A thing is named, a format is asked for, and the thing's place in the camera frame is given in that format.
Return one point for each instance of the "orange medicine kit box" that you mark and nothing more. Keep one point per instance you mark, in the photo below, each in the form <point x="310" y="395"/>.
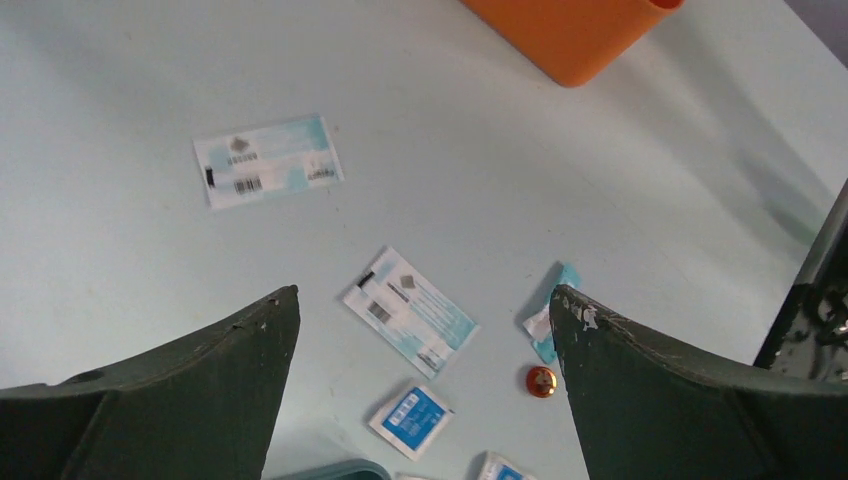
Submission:
<point x="571" y="41"/>

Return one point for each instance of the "teal divided tray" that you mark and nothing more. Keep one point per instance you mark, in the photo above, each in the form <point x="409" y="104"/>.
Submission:
<point x="352" y="469"/>

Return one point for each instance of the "small red round tin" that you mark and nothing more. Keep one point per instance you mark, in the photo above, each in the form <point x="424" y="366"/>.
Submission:
<point x="541" y="382"/>

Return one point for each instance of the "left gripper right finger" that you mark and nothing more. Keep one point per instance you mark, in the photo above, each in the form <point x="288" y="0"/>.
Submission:
<point x="648" y="406"/>

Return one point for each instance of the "blue alcohol wipe packet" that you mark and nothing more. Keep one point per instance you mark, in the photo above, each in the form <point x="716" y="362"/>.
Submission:
<point x="411" y="420"/>

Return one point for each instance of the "upper blue white sachet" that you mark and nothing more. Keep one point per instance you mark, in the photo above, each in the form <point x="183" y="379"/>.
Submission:
<point x="253" y="163"/>

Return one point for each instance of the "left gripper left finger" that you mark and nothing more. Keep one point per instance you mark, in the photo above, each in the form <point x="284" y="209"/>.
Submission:
<point x="203" y="406"/>

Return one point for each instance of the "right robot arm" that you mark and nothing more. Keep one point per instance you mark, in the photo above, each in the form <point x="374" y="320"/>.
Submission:
<point x="808" y="338"/>

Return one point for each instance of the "teal wrapped bandage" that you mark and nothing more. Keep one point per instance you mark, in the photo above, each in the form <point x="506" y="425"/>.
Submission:
<point x="535" y="317"/>

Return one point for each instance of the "blue wipe packet middle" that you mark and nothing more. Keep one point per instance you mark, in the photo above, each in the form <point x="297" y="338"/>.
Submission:
<point x="497" y="467"/>

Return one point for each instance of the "blue white sachet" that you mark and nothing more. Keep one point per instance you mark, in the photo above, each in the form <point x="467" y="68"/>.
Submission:
<point x="410" y="313"/>
<point x="253" y="163"/>

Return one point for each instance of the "lower blue white sachet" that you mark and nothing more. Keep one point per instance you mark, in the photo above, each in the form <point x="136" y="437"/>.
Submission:
<point x="410" y="313"/>

